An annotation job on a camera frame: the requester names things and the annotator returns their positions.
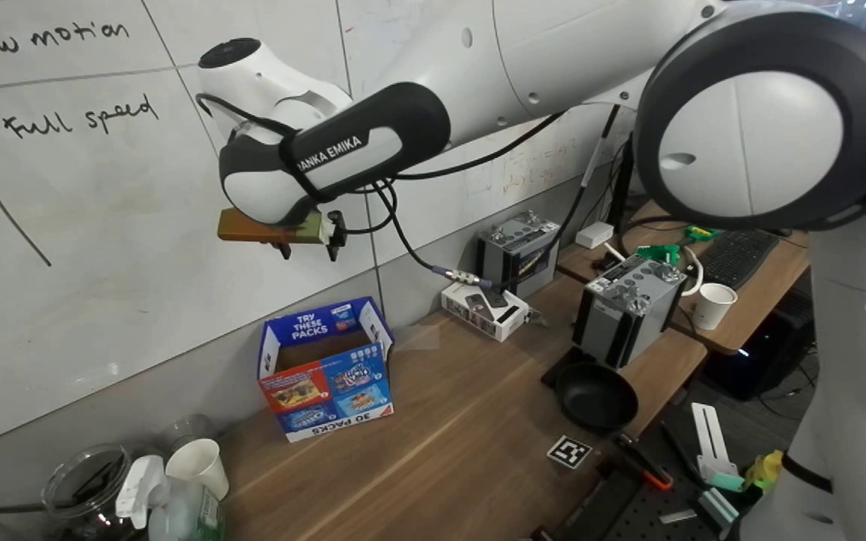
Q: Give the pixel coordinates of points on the glass jar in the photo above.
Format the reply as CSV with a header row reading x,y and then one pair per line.
x,y
79,493

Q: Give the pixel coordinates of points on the black white fiducial marker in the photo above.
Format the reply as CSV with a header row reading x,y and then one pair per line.
x,y
568,453

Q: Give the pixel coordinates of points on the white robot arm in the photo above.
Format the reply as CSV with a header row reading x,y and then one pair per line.
x,y
747,116

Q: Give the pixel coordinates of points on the small white product box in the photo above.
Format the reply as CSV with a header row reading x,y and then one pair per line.
x,y
493,320

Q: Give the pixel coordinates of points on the grey Dominator battery box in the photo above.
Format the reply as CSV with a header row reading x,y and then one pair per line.
x,y
519,252

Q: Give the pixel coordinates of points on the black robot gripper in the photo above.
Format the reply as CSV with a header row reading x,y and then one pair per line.
x,y
327,228

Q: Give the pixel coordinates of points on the black clamp orange handle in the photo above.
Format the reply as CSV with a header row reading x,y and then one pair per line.
x,y
649,472

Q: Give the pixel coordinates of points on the green spray bottle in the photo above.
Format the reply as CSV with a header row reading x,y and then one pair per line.
x,y
165,508

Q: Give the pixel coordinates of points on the white mug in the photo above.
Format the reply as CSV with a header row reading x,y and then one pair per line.
x,y
713,304

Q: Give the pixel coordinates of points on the grey box with foil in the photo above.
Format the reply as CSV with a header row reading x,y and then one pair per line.
x,y
626,308

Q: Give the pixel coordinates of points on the black frying pan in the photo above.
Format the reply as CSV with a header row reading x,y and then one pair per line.
x,y
591,395

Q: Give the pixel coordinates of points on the blue cardboard snack box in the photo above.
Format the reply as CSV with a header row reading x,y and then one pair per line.
x,y
327,367

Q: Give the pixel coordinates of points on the white paper cup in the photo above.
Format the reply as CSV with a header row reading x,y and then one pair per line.
x,y
198,461

